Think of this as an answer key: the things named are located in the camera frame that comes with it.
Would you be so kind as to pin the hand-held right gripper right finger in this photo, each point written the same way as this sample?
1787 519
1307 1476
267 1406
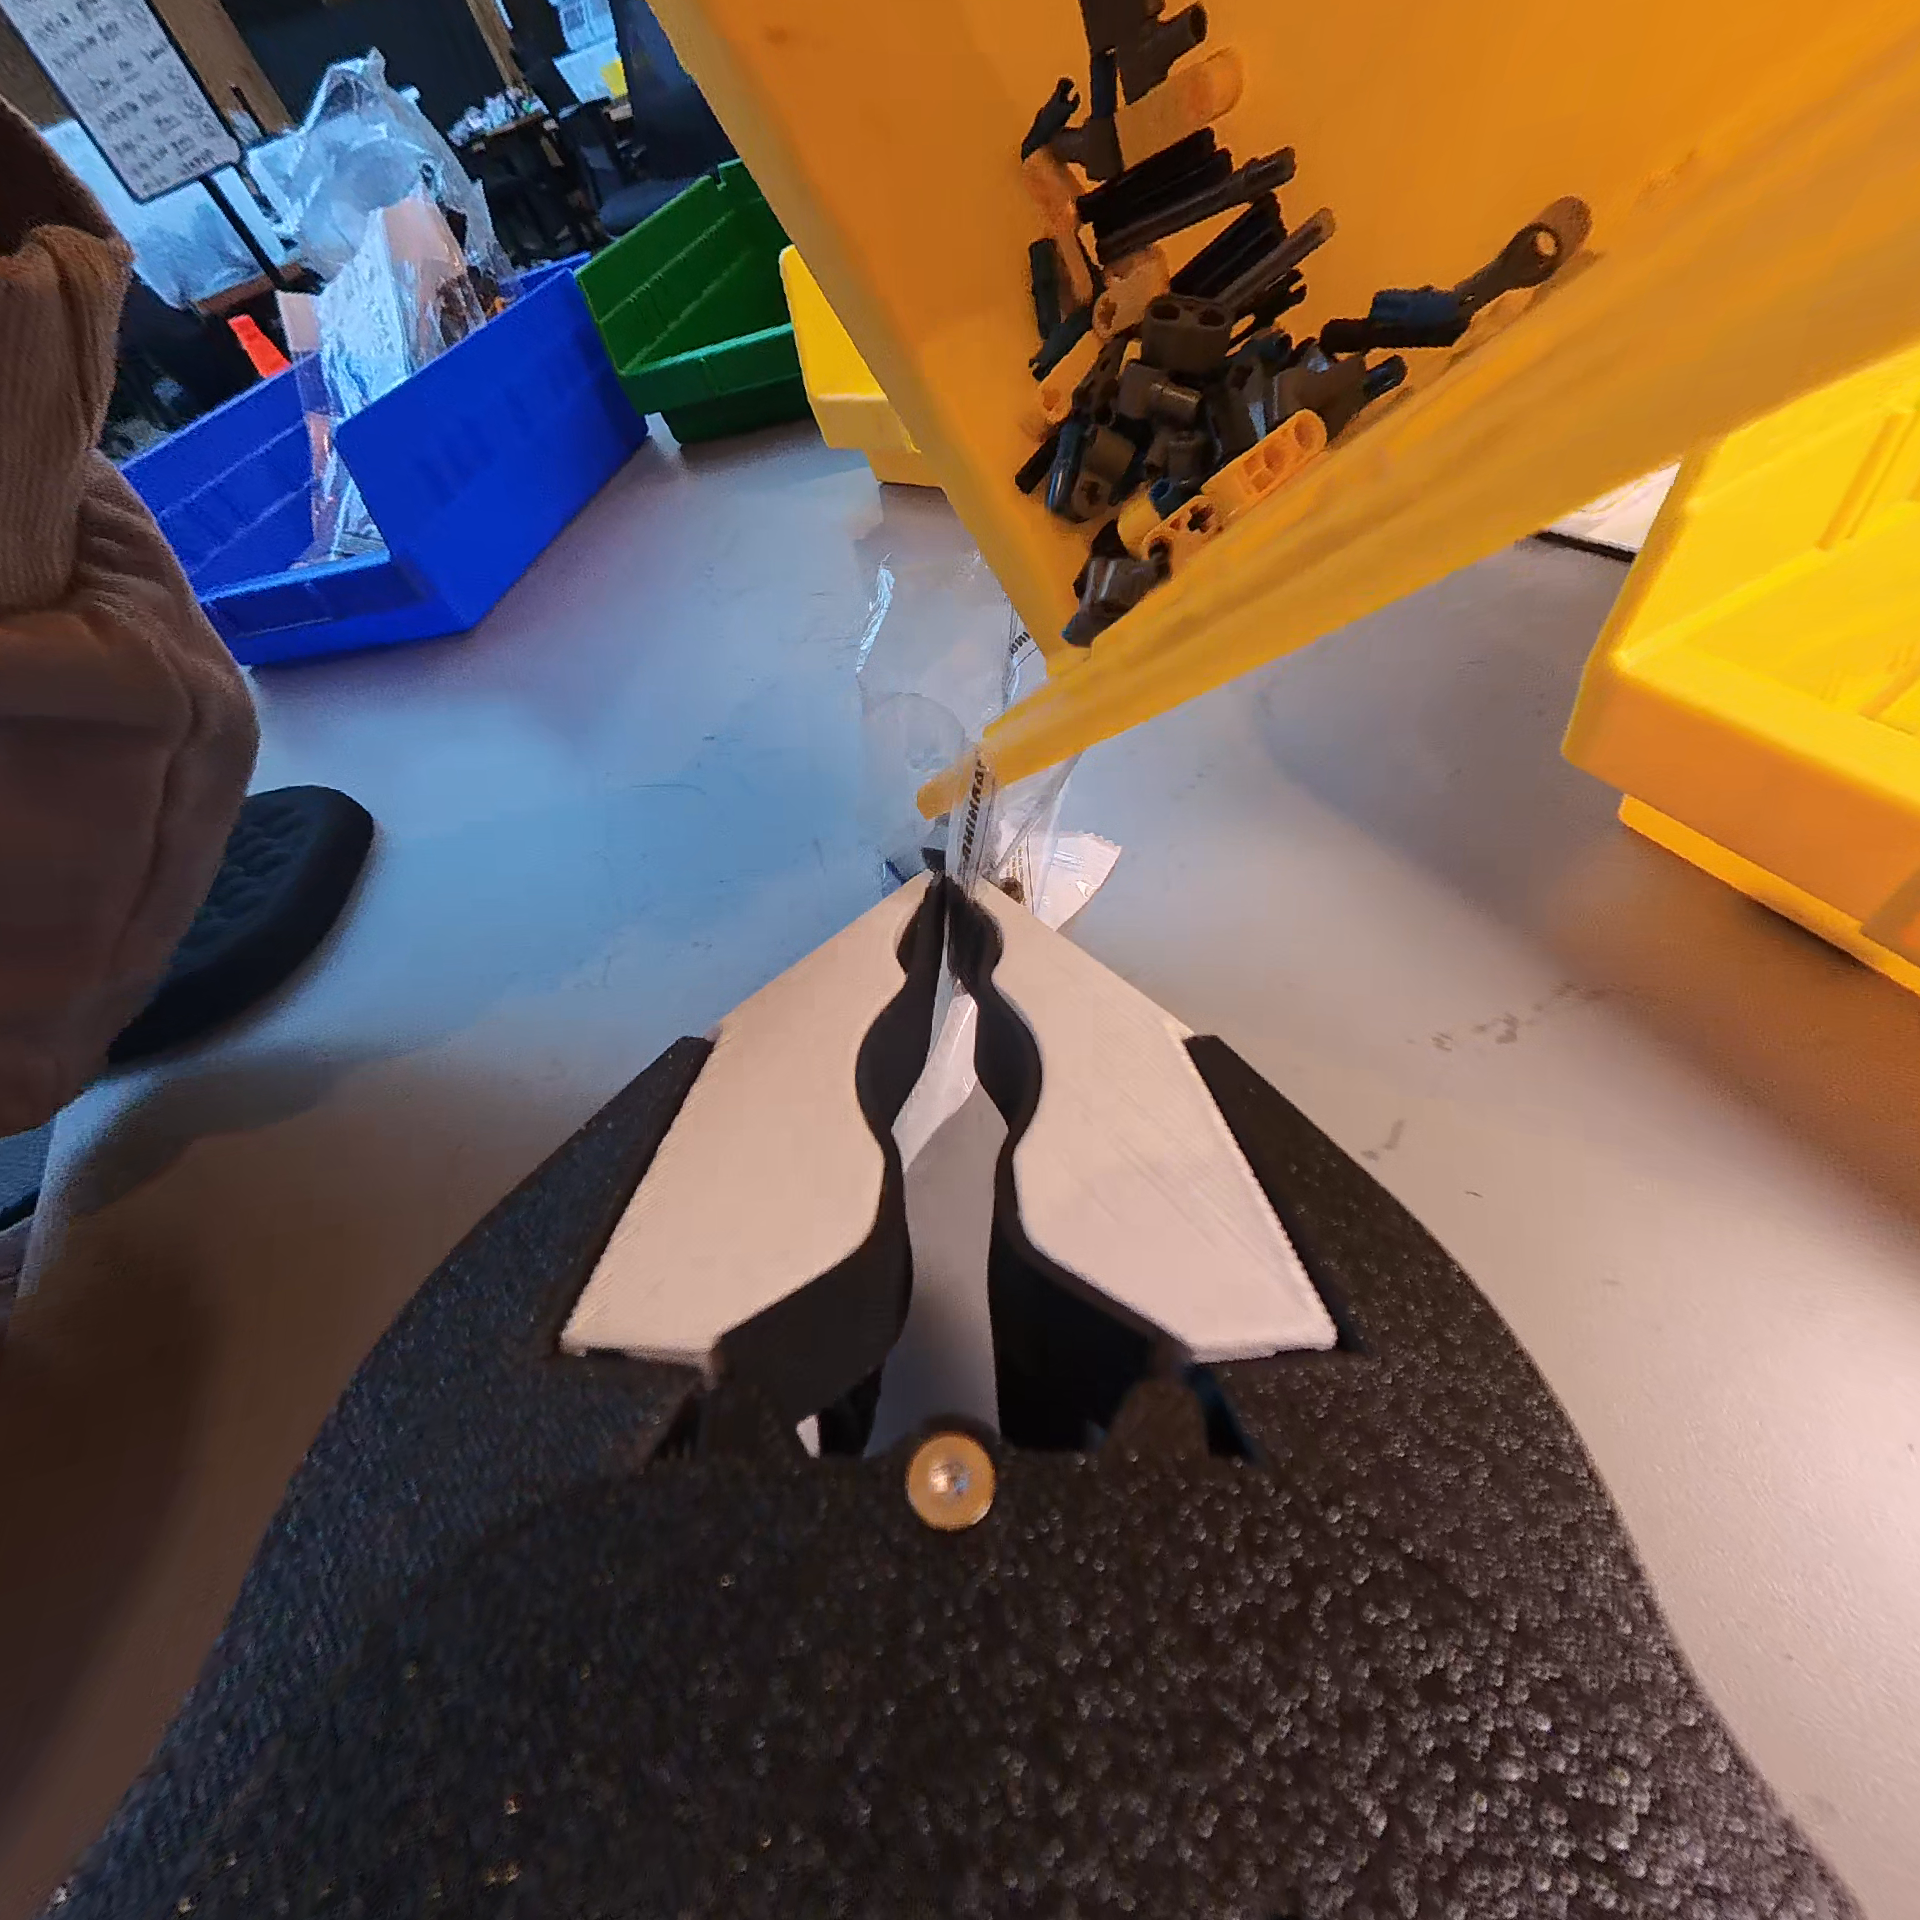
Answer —
1171 1200

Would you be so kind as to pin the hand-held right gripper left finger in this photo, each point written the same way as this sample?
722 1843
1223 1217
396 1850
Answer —
735 1200

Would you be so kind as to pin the clear plastic bag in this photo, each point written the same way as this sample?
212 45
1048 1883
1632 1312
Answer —
944 674

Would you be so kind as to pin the blue plastic bin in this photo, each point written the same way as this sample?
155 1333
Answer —
480 451

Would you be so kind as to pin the yellow plastic bin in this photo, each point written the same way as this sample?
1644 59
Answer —
849 390
1501 120
1771 674

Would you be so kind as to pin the clear bag of grey parts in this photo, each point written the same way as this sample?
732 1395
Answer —
374 135

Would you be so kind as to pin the person's left forearm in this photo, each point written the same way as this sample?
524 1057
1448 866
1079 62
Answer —
104 750

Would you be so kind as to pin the grey desk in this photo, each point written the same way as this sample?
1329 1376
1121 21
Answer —
600 841

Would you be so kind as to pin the black chair armrest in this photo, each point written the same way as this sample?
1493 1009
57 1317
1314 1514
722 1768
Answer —
254 900

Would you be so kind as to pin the pile of small mixed pieces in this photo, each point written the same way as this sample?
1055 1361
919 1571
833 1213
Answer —
1184 360

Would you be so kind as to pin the green plastic bin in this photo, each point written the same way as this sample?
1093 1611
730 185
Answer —
691 315

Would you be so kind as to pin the orange traffic cone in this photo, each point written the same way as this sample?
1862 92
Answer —
259 348

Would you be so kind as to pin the whiteboard sign on stand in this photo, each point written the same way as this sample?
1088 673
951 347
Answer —
120 90

